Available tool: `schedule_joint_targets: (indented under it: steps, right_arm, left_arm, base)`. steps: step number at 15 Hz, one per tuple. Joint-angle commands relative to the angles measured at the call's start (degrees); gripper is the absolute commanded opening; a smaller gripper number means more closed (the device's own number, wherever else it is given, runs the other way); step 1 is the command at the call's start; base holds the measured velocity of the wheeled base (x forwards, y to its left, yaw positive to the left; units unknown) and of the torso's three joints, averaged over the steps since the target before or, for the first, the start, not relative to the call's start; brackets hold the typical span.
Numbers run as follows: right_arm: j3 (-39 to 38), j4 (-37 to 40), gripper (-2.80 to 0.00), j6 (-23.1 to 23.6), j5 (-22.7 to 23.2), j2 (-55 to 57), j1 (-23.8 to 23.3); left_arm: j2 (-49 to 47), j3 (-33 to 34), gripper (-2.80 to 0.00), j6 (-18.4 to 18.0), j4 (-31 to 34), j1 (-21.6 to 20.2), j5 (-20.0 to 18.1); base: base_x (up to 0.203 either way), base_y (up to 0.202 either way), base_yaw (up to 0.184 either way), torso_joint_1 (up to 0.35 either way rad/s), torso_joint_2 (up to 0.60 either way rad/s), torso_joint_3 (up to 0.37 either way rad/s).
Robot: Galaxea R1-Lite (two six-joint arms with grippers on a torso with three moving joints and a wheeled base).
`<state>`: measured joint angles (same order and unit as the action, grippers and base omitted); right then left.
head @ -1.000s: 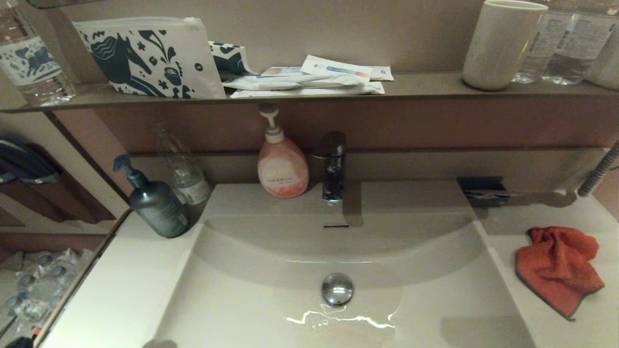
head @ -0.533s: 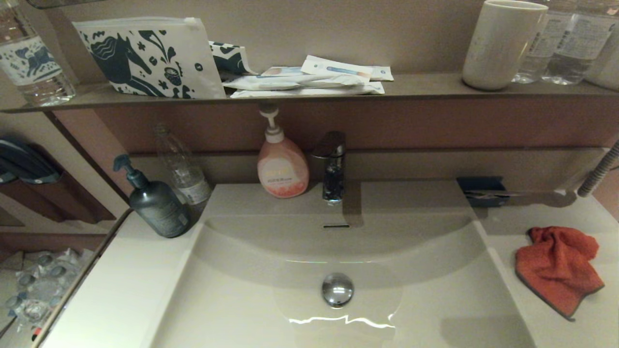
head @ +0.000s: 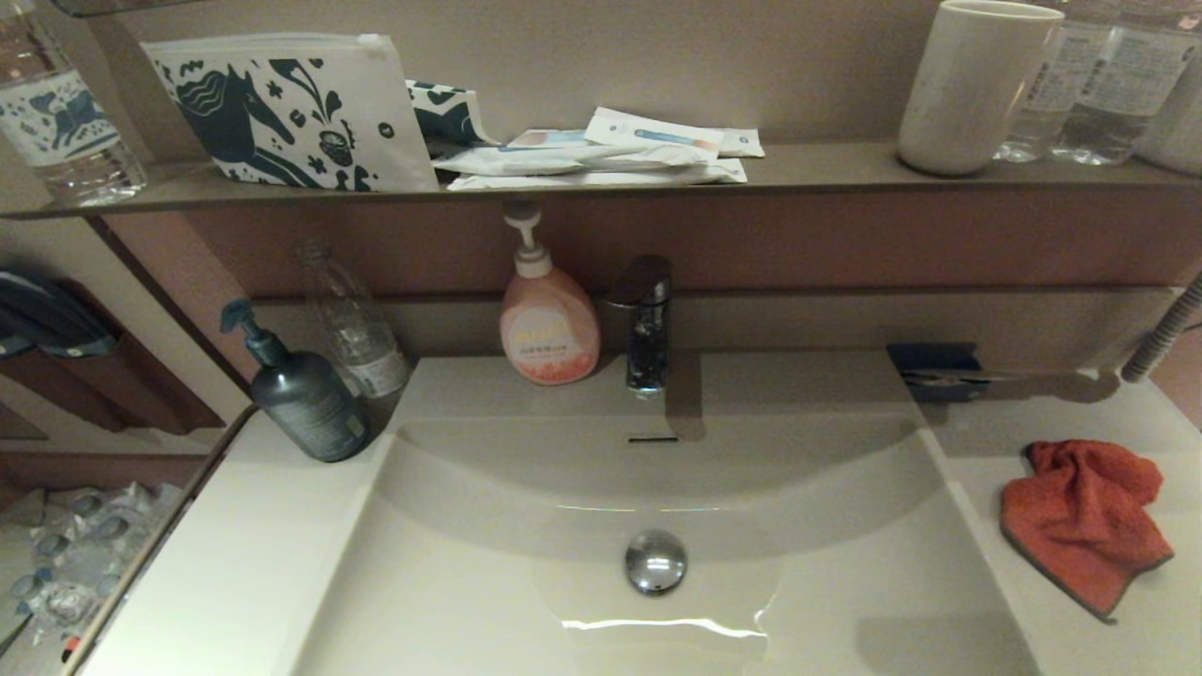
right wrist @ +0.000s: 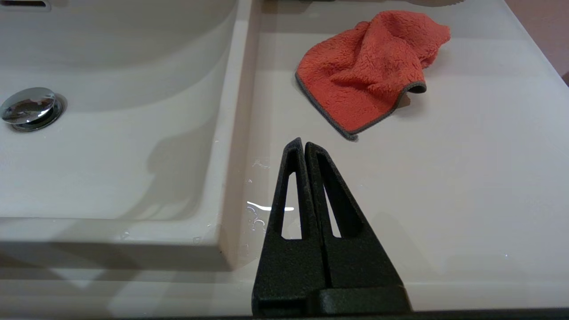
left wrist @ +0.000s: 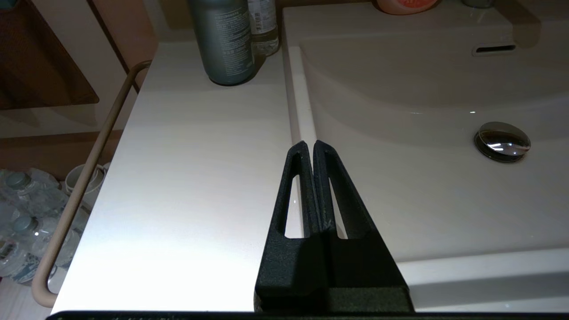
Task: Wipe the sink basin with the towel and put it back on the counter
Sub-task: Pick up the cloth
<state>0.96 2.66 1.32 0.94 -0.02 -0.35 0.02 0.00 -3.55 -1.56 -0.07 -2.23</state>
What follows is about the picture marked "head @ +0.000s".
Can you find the chrome sink faucet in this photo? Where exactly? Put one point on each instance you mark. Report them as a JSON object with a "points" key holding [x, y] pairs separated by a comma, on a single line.
{"points": [[648, 329]]}

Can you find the orange microfibre cleaning cloth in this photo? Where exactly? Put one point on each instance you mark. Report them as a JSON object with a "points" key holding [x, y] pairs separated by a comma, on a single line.
{"points": [[1080, 526]]}

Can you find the white wash basin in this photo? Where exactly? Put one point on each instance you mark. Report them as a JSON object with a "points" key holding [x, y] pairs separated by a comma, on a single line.
{"points": [[451, 582]]}

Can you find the pink soap pump bottle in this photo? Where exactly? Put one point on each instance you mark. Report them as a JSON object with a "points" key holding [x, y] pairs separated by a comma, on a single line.
{"points": [[549, 329]]}

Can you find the flat white plastic packet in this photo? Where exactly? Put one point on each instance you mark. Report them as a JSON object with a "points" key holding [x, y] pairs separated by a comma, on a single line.
{"points": [[657, 176]]}

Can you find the long white plastic packet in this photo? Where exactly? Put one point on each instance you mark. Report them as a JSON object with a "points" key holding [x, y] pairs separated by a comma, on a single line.
{"points": [[526, 161]]}

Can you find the white packet with orange print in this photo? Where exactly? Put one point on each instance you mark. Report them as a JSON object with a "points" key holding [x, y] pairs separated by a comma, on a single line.
{"points": [[549, 139]]}

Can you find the white toothbrush packet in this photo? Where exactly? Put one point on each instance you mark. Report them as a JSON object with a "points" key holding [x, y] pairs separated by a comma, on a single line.
{"points": [[657, 134]]}

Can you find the chrome drain stopper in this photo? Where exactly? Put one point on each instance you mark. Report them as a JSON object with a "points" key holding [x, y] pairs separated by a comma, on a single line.
{"points": [[655, 561]]}

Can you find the clear empty plastic bottle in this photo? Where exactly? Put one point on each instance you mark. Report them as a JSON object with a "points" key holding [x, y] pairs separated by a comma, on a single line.
{"points": [[362, 338]]}

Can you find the small white sachet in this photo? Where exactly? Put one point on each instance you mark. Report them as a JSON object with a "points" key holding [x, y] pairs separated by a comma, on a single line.
{"points": [[742, 143]]}

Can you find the small horse print pouch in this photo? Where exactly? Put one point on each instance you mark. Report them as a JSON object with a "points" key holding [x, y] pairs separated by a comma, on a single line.
{"points": [[451, 117]]}

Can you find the dark green pump bottle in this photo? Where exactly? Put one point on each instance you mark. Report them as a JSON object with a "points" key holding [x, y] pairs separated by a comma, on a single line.
{"points": [[305, 404]]}

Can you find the dark blue small box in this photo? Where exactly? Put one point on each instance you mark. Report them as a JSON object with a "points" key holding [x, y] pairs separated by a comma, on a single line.
{"points": [[925, 361]]}

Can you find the large horse print zip pouch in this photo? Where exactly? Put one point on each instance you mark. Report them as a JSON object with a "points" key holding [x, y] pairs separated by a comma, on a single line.
{"points": [[376, 94]]}

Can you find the beige ceramic cup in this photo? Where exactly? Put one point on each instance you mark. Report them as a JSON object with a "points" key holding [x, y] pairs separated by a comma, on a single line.
{"points": [[1174, 136], [972, 94]]}

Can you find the brown wooden side shelf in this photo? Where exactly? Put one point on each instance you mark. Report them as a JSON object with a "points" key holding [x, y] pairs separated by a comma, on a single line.
{"points": [[160, 394]]}

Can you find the clear water bottle white label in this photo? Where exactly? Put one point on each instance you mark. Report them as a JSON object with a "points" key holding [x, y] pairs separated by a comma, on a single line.
{"points": [[1038, 113], [1117, 94]]}

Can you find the dark blue bag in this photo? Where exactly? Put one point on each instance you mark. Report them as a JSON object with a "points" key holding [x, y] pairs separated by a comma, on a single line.
{"points": [[47, 314]]}

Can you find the shrink-wrapped bottle pack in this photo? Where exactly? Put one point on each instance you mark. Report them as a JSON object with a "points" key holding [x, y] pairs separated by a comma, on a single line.
{"points": [[75, 554]]}

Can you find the water bottle blue print label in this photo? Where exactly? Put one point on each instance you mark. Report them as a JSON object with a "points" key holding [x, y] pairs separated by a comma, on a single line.
{"points": [[66, 122]]}

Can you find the brown wall shelf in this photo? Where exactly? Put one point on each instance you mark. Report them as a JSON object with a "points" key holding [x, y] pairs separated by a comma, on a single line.
{"points": [[845, 169]]}

